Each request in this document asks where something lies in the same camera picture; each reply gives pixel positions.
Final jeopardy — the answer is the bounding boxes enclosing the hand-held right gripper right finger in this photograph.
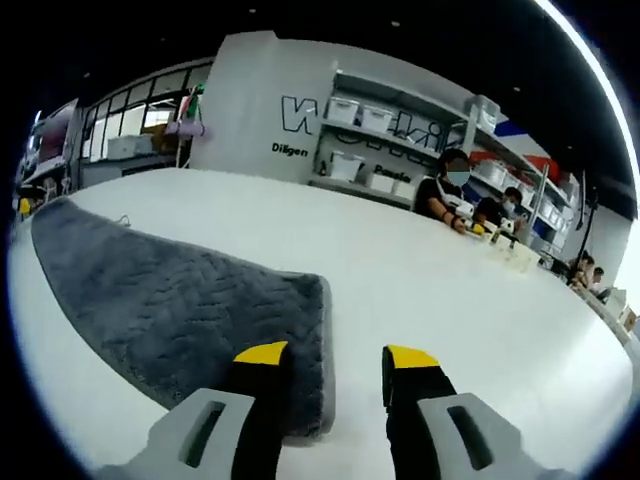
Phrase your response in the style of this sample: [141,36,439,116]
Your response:
[382,344,576,480]

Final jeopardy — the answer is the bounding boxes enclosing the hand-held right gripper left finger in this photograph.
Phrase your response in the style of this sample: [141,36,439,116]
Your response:
[102,340,292,480]

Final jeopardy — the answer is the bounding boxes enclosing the grey fleece towel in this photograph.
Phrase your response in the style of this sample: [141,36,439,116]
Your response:
[30,196,334,444]

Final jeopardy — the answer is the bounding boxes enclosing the white table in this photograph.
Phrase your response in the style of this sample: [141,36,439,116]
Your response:
[7,167,636,480]

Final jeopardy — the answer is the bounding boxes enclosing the shelf with white boxes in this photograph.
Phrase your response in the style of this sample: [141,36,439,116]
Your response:
[329,97,571,231]

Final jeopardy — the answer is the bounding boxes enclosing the grey counter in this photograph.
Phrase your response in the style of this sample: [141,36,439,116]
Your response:
[79,154,176,189]

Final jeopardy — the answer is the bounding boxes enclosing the black light stand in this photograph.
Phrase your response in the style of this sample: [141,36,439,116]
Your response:
[574,169,601,261]

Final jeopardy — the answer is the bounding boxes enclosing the purple rolled mat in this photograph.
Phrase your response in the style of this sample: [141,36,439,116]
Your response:
[164,121,214,142]

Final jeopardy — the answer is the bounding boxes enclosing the white storage box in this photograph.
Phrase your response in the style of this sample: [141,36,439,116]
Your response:
[107,134,154,160]

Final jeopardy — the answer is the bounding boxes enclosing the green and red hanging items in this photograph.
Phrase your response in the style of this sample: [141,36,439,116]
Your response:
[178,83,207,121]

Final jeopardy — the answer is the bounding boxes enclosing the grey shelf unit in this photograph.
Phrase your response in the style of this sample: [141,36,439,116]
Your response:
[307,69,576,251]

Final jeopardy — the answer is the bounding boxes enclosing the computer monitor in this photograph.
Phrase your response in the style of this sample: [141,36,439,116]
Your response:
[38,107,76,169]

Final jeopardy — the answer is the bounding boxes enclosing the ceiling light strip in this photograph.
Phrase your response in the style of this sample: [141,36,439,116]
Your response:
[534,0,640,221]

